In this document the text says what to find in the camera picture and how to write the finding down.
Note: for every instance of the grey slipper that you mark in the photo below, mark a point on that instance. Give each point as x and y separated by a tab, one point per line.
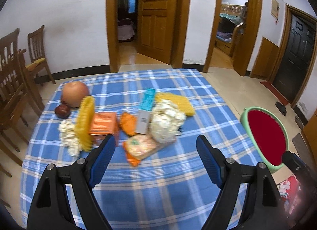
299	122

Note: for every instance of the floral red cushion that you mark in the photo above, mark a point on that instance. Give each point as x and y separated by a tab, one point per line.
289	190

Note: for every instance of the red doormat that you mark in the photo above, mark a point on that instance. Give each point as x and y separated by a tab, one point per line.
275	92

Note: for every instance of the wooden chair far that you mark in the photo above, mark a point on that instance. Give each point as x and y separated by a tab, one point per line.
37	55

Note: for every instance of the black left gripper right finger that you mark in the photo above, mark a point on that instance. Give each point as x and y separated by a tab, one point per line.
262	206

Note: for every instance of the orange snack wrapper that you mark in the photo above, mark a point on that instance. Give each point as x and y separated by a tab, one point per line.
139	147

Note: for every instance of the wooden bunk bed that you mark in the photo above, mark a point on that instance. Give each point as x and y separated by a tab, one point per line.
230	27

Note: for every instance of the wooden chair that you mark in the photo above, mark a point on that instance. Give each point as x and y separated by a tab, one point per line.
15	94
37	55

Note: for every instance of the red bin green rim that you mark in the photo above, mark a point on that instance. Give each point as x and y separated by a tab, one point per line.
268	135

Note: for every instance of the wall electrical panel box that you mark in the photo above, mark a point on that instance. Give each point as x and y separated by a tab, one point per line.
275	9

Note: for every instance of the blue plaid tablecloth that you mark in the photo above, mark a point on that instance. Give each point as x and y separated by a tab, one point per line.
171	188

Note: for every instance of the wooden chair near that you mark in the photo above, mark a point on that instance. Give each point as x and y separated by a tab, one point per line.
15	94

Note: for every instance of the teal white toothpaste box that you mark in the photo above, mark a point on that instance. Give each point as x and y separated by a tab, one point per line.
145	109

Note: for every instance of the pink bed in room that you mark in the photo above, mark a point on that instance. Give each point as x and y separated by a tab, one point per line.
125	30

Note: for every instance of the orange peel piece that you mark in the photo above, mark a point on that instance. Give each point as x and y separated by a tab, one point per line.
127	123

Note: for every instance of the open wooden door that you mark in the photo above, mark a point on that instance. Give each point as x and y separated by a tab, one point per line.
155	28

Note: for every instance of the white tissue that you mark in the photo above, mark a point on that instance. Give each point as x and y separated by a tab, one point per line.
69	138
166	122

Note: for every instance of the wooden wall panel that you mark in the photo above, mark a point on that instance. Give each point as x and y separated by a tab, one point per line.
266	60

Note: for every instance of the red apple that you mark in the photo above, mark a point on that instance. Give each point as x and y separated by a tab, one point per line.
73	93

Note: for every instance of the orange cardboard box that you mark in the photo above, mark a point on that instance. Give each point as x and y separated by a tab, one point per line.
103	124

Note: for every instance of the black entrance door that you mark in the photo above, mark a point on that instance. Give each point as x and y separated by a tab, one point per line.
296	59

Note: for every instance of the yellow foam net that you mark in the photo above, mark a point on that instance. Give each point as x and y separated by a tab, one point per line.
83	122
182	102

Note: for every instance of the wooden cabinet right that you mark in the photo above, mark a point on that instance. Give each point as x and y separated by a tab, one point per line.
309	133

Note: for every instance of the black slipper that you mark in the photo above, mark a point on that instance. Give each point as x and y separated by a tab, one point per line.
281	108

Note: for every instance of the dark red date fruit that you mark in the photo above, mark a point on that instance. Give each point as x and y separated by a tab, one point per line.
62	111

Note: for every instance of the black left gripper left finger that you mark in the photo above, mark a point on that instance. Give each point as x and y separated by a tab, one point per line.
50	208

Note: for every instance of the grey floor mat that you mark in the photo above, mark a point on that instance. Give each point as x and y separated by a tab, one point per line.
302	148

